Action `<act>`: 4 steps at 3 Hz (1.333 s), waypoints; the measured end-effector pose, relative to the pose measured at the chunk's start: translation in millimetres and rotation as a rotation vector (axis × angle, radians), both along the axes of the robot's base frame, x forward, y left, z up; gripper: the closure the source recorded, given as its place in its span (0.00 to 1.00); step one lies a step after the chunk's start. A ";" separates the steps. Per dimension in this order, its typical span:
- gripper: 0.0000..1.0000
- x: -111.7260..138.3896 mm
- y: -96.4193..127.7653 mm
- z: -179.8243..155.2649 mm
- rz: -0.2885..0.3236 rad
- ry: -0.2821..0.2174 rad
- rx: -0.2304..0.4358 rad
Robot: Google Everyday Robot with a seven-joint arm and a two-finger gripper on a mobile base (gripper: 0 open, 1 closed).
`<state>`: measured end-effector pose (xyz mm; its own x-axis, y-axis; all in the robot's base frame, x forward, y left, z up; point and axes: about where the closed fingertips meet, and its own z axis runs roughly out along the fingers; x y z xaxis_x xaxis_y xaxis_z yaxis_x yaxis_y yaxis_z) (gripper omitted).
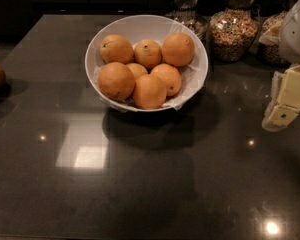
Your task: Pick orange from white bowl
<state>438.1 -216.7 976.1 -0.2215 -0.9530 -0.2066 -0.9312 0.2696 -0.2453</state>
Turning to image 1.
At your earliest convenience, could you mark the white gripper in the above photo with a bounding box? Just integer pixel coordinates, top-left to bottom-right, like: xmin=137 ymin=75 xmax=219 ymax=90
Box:
xmin=259 ymin=0 xmax=300 ymax=132

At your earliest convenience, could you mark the white paper bowl liner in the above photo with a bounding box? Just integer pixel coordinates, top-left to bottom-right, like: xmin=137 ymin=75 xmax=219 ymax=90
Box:
xmin=93 ymin=21 xmax=208 ymax=113

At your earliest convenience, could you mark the white bowl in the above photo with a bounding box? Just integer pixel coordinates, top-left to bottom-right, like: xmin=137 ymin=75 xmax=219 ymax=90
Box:
xmin=84 ymin=14 xmax=210 ymax=113

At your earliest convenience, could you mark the middle glass jar of grains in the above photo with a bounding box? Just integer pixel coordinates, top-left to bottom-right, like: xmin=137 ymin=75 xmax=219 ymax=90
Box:
xmin=209 ymin=0 xmax=260 ymax=63

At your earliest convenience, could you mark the glass jar of grains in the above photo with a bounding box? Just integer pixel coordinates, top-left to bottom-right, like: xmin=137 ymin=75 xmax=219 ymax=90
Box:
xmin=258 ymin=0 xmax=300 ymax=66
xmin=209 ymin=0 xmax=260 ymax=63

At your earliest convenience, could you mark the right glass jar of grains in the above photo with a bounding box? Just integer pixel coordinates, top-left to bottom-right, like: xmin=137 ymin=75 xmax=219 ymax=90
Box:
xmin=258 ymin=0 xmax=300 ymax=66

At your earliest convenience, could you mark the left glass jar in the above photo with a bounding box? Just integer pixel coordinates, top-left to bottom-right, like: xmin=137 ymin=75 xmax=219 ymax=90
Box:
xmin=166 ymin=0 xmax=208 ymax=41

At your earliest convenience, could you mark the small orange centre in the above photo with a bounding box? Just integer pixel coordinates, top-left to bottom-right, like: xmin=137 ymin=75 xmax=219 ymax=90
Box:
xmin=127 ymin=63 xmax=148 ymax=79

